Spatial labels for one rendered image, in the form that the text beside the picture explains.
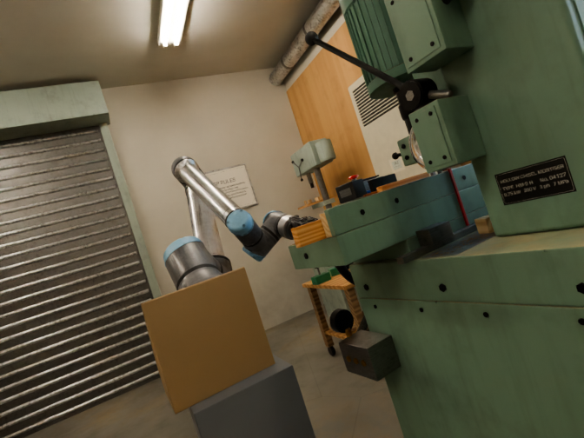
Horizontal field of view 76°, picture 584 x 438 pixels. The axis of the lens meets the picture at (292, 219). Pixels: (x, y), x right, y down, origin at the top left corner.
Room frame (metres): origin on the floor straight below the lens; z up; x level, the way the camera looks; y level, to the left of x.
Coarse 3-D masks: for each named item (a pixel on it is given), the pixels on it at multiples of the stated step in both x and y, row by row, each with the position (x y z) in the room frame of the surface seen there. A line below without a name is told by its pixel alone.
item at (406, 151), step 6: (402, 138) 0.95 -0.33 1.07; (408, 138) 0.93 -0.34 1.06; (402, 144) 0.95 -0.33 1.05; (408, 144) 0.94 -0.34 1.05; (402, 150) 0.96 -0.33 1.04; (408, 150) 0.94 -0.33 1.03; (402, 156) 0.96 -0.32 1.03; (408, 156) 0.94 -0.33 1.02; (408, 162) 0.95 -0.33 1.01; (414, 162) 0.94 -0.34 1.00
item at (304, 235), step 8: (304, 224) 0.73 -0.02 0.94; (312, 224) 0.74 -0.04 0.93; (320, 224) 0.75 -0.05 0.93; (296, 232) 0.72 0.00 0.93; (304, 232) 0.73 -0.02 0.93; (312, 232) 0.74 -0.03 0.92; (320, 232) 0.75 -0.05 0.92; (296, 240) 0.73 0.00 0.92; (304, 240) 0.73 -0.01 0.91; (312, 240) 0.74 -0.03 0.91; (320, 240) 0.75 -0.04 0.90
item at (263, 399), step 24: (240, 384) 1.09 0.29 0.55; (264, 384) 1.07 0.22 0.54; (288, 384) 1.09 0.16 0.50; (192, 408) 1.02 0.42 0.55; (216, 408) 1.01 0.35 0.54; (240, 408) 1.03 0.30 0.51; (264, 408) 1.06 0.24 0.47; (288, 408) 1.09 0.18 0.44; (216, 432) 1.00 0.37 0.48; (240, 432) 1.03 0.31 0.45; (264, 432) 1.05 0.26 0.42; (288, 432) 1.08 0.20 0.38; (312, 432) 1.10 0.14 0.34
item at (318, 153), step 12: (312, 144) 3.20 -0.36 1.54; (324, 144) 3.09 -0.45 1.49; (300, 156) 3.42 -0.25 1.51; (312, 156) 3.21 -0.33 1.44; (324, 156) 3.10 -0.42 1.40; (300, 168) 3.49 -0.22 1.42; (312, 168) 3.29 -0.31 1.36; (312, 180) 3.56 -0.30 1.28; (324, 192) 3.36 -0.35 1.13; (312, 204) 3.38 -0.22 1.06; (324, 204) 3.34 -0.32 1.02; (324, 300) 3.49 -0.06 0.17; (336, 300) 3.25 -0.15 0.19
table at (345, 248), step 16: (464, 192) 0.92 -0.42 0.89; (480, 192) 0.95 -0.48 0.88; (416, 208) 0.83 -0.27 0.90; (432, 208) 0.86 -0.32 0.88; (448, 208) 0.88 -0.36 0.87; (464, 208) 0.91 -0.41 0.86; (480, 208) 0.94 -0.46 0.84; (368, 224) 0.76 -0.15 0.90; (384, 224) 0.78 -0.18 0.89; (400, 224) 0.80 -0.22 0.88; (416, 224) 0.83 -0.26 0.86; (336, 240) 0.72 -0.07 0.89; (352, 240) 0.74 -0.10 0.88; (368, 240) 0.76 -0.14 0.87; (384, 240) 0.78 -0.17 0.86; (400, 240) 0.80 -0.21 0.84; (304, 256) 0.84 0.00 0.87; (320, 256) 0.79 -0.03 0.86; (336, 256) 0.74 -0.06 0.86; (352, 256) 0.73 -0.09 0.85
